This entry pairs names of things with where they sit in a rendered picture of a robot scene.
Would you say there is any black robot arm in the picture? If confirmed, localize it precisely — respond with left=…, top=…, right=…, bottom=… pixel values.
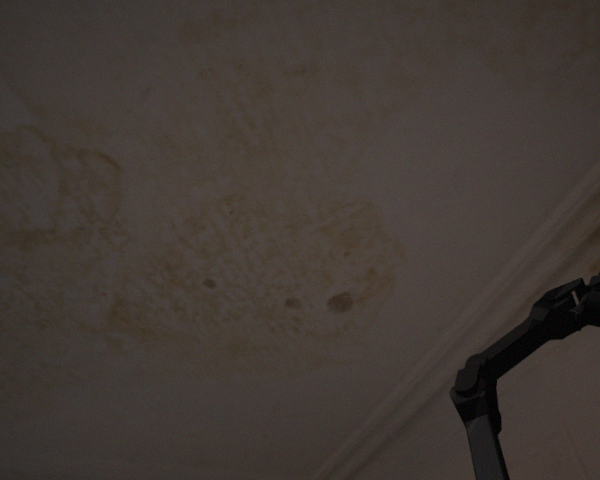
left=450, top=272, right=600, bottom=480

